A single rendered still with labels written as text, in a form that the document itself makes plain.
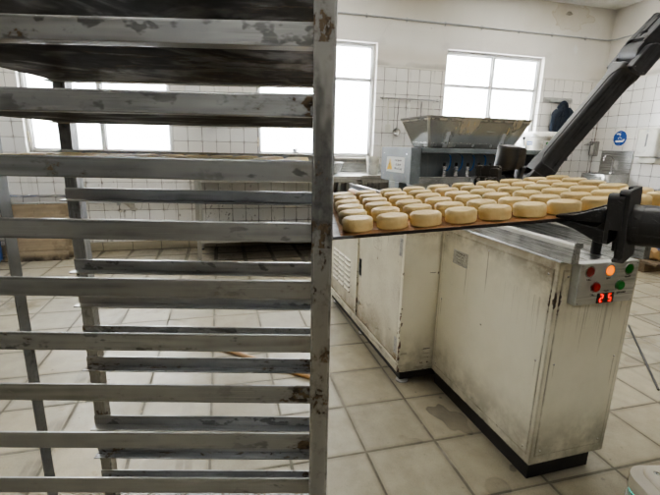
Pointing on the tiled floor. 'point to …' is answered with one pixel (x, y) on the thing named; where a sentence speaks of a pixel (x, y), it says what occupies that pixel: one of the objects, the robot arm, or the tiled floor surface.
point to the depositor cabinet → (391, 296)
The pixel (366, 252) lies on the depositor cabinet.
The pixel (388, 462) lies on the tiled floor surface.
